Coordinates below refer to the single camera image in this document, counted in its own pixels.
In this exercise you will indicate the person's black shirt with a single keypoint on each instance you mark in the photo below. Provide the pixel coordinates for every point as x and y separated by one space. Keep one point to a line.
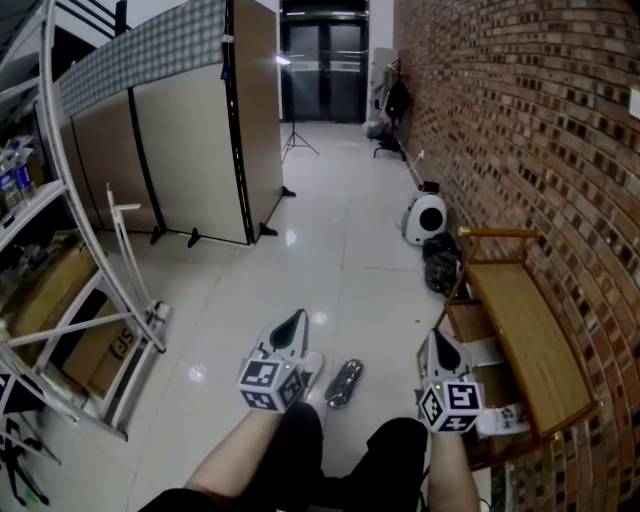
170 502

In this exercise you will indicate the white wall plate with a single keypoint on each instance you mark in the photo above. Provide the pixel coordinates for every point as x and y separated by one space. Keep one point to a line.
634 105

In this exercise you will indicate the person's right forearm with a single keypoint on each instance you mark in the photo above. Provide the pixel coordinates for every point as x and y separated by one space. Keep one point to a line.
450 470

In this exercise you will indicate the plain cardboard box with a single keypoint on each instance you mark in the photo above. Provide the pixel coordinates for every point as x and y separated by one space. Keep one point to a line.
55 290

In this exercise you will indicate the black double door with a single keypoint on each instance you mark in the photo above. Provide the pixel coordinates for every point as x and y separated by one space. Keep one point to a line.
325 65

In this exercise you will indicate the white slipper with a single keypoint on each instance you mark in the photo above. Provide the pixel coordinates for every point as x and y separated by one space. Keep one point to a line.
315 367
485 352

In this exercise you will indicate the person's black trousers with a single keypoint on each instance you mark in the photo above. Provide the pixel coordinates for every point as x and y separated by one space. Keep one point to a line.
300 460

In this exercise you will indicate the black folded tripod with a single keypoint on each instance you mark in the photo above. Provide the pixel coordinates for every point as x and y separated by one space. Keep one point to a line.
22 450

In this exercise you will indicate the black white patterned board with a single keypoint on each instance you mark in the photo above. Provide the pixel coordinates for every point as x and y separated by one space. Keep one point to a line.
17 395

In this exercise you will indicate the white metal shelf rack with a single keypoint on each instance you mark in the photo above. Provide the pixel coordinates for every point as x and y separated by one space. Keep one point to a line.
75 215

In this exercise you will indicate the small black box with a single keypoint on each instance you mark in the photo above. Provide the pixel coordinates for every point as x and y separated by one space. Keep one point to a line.
431 187

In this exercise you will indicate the grey slipper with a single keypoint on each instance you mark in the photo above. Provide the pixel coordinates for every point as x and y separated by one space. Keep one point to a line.
345 382

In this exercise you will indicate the black hanging jacket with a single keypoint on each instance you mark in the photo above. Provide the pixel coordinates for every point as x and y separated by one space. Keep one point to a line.
399 100

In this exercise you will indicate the white round-window carrier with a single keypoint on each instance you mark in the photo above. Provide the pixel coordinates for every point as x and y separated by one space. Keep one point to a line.
425 220

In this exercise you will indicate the person's left forearm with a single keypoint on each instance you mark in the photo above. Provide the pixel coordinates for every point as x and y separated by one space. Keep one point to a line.
230 455

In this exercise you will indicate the beige partition screen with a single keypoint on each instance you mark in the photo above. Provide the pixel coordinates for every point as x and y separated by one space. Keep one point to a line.
195 160

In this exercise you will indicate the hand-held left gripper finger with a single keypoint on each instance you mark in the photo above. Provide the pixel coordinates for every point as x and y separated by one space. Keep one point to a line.
295 334
284 331

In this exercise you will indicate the black chair base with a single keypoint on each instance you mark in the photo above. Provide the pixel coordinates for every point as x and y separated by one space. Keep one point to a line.
389 147

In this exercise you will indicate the patterned white slipper shelf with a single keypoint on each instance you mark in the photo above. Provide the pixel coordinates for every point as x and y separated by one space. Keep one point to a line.
502 422

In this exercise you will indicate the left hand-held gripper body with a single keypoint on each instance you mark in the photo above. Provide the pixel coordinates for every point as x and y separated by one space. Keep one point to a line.
265 380

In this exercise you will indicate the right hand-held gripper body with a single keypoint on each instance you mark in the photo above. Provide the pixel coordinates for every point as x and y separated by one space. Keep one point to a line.
452 400

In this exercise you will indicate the wooden shoe bench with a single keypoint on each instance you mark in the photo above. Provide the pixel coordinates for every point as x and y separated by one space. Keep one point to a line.
530 340

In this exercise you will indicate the black plastic bag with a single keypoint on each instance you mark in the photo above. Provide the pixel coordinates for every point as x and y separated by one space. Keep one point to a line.
440 246
442 275

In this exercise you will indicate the cardboard box with black print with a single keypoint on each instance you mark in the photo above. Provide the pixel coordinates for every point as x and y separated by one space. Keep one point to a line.
107 355

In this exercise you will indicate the white leaning board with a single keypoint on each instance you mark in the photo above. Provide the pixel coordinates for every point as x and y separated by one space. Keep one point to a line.
380 80

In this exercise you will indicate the grey checked panel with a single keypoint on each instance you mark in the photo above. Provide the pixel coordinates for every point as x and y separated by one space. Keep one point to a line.
145 55

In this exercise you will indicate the black tripod light stand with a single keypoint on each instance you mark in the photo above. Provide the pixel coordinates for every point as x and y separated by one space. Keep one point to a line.
295 140

